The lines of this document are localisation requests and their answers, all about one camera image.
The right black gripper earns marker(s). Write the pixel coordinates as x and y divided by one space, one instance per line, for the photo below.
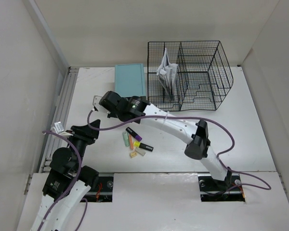
111 114

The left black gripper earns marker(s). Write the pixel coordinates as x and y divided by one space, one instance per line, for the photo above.
85 132

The purple black highlighter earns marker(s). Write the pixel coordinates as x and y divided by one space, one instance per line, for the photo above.
133 134

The green highlighter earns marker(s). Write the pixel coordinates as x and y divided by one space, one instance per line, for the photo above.
125 138

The orange highlighter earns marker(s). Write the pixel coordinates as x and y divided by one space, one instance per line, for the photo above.
131 142

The yellow black highlighter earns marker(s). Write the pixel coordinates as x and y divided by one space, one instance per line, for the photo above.
143 146

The teal mini drawer cabinet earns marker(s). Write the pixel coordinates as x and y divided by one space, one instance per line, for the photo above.
130 80

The white paper booklet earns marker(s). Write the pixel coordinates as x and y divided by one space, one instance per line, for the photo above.
166 73

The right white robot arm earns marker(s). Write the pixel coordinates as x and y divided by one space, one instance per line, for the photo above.
194 134

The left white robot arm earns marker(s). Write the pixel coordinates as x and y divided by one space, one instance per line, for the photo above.
68 181

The small wooden eraser block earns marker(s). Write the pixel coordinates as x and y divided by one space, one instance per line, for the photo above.
133 154

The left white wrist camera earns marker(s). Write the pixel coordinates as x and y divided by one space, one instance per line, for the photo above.
58 128

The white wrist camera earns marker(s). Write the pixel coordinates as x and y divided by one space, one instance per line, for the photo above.
58 128
96 106

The aluminium rail frame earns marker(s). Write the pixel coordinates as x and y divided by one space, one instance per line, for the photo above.
62 105

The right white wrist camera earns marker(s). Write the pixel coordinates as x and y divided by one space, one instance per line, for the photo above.
96 106

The black wire mesh organizer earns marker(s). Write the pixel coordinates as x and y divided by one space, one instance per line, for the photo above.
202 80

